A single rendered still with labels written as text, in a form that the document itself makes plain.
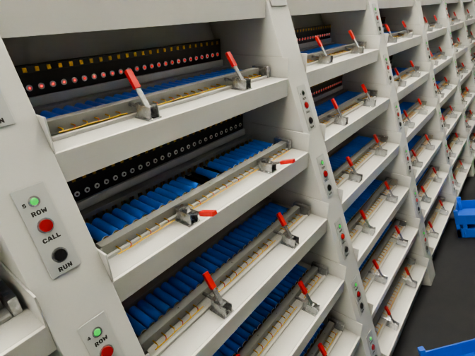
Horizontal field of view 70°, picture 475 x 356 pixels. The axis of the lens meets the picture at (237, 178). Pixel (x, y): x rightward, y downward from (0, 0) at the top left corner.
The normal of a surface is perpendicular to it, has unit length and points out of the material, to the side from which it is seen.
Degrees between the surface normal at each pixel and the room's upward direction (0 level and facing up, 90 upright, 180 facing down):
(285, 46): 90
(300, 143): 90
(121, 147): 111
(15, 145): 90
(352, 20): 90
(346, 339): 21
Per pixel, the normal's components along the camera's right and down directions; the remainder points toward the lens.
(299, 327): -0.04, -0.90
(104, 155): 0.78, 0.26
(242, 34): -0.62, 0.37
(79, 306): 0.72, -0.08
